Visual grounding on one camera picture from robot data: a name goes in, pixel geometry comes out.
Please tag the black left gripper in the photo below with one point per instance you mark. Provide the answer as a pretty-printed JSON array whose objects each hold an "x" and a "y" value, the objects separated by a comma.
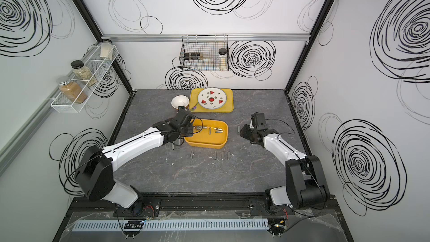
[{"x": 191, "y": 130}]

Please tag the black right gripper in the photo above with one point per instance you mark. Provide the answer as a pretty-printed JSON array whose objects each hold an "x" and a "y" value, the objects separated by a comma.
[{"x": 243, "y": 131}]

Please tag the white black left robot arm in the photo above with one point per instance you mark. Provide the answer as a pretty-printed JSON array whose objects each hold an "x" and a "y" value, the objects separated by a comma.
[{"x": 95, "y": 173}]

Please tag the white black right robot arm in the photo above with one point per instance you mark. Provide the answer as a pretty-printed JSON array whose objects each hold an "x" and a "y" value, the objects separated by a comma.
[{"x": 306, "y": 185}]

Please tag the chrome socket big central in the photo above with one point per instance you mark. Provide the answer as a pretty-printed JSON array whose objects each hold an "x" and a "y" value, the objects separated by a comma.
[{"x": 200, "y": 127}]

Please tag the yellow plastic storage box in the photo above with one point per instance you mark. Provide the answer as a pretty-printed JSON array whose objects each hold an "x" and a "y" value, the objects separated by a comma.
[{"x": 201, "y": 138}]

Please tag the yellow plastic tray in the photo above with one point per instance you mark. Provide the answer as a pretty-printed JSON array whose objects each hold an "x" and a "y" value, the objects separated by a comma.
[{"x": 227, "y": 108}]

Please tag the orange white bowl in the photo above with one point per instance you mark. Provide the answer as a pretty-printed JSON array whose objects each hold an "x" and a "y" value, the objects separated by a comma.
[{"x": 180, "y": 101}]

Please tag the watermelon pattern ceramic plate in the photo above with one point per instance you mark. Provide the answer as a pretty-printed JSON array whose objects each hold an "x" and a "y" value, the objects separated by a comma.
[{"x": 212, "y": 98}]

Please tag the dark item in basket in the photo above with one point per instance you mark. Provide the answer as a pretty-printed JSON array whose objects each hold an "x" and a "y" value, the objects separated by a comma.
[{"x": 193, "y": 56}]

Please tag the spice jar white contents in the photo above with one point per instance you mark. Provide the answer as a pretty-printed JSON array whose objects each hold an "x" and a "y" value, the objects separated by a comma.
[{"x": 106, "y": 49}]

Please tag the spice jar black lid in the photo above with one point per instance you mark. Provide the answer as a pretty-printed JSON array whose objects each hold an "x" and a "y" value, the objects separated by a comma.
[{"x": 83, "y": 72}]

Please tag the spice jar brown powder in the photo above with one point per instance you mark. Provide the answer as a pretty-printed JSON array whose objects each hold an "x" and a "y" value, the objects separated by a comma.
[{"x": 71, "y": 90}]

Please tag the black wire wall basket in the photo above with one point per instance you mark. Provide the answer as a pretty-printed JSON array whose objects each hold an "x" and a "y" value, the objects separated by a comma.
[{"x": 208, "y": 45}]

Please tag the white slotted cable duct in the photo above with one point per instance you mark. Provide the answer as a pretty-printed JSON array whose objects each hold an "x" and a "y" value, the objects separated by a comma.
[{"x": 171, "y": 225}]

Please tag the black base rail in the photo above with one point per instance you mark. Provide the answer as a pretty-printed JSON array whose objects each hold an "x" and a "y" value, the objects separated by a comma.
[{"x": 154, "y": 204}]

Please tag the clear acrylic wall shelf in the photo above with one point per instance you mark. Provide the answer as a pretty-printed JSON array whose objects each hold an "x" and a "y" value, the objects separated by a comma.
[{"x": 98, "y": 94}]

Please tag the black corner frame post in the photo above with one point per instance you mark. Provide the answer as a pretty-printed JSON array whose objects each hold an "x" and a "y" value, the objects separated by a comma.
[{"x": 323, "y": 14}]

